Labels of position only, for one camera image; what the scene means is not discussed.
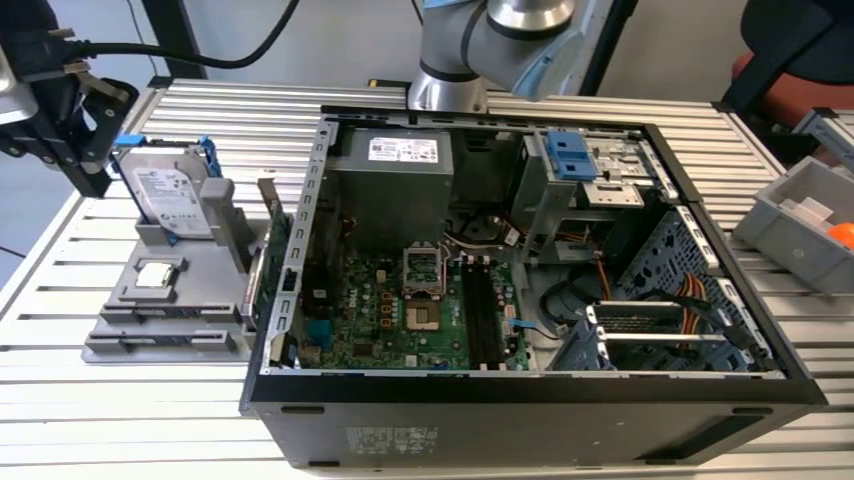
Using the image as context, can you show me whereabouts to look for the grey plastic bin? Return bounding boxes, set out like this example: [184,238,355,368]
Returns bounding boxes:
[733,155,854,297]

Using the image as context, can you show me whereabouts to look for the white block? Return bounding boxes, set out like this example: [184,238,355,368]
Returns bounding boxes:
[777,197,835,222]

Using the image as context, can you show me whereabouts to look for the grey parts rack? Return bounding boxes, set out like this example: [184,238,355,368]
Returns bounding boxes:
[80,174,268,365]

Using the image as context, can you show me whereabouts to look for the green motherboard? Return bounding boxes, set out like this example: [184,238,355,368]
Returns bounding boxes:
[298,248,537,372]

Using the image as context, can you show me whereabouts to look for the grey storage tray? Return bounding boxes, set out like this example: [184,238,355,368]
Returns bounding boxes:
[791,107,854,174]

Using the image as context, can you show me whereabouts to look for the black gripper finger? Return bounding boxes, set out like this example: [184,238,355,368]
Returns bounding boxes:
[66,74,134,200]
[0,127,88,198]

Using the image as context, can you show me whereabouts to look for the grey power supply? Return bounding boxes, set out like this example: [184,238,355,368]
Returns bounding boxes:
[324,127,457,254]

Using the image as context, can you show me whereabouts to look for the teal board connector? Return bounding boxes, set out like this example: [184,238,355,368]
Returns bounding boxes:
[306,319,335,347]

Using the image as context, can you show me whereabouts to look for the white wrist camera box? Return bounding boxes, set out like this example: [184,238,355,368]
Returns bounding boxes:
[0,47,36,125]

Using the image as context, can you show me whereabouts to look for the CPU socket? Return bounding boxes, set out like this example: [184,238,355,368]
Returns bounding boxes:
[403,294,447,335]

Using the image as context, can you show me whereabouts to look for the metal socket cover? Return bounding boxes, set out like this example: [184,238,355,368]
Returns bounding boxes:
[402,243,448,297]

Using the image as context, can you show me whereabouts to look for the grey metal drive cage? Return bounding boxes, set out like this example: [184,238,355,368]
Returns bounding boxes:
[513,127,677,265]

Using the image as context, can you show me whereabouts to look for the thin orange power wires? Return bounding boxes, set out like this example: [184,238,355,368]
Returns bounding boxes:
[595,251,614,302]

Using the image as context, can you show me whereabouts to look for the black camera cable with plug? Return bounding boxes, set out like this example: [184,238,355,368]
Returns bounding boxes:
[17,0,302,84]

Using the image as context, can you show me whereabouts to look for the black RAM slot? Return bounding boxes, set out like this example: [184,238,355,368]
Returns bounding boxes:
[470,257,491,370]
[462,257,482,370]
[479,257,501,370]

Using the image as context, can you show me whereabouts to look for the orange ball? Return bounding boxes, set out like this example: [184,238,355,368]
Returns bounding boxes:
[825,222,854,250]

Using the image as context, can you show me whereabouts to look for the black PC case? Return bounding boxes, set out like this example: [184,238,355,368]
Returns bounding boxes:
[238,103,830,470]

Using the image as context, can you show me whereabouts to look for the grey metal disk bay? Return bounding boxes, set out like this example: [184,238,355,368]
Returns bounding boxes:
[550,299,762,372]

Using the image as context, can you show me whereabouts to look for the flat orange yellow wire bundle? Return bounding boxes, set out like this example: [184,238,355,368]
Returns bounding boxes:
[671,276,710,335]

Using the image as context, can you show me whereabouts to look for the thick black cable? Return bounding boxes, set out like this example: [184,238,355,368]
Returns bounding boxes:
[538,269,606,344]

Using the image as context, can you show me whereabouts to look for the blue plastic drive latch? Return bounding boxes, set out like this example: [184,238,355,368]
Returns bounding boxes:
[543,130,597,183]

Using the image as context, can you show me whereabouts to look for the black frame post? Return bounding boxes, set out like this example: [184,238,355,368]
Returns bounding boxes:
[578,0,639,97]
[150,0,210,81]

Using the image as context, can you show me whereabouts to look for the red and black office chair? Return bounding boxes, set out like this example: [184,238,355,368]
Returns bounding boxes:
[721,0,854,132]

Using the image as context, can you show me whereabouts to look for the black rear port block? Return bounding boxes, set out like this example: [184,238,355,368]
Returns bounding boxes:
[300,253,339,322]

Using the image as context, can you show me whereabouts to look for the black CPU cooler fan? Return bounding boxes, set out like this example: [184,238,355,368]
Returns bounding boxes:
[444,210,521,247]

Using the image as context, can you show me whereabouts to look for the silver CPU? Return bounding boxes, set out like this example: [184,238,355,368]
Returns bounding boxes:
[132,262,176,290]

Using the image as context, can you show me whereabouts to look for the green graphics card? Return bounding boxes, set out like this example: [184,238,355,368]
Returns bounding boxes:
[243,175,296,332]

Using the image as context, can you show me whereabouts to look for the hard disk in blue carrier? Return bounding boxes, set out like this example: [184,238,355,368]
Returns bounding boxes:
[108,133,223,247]

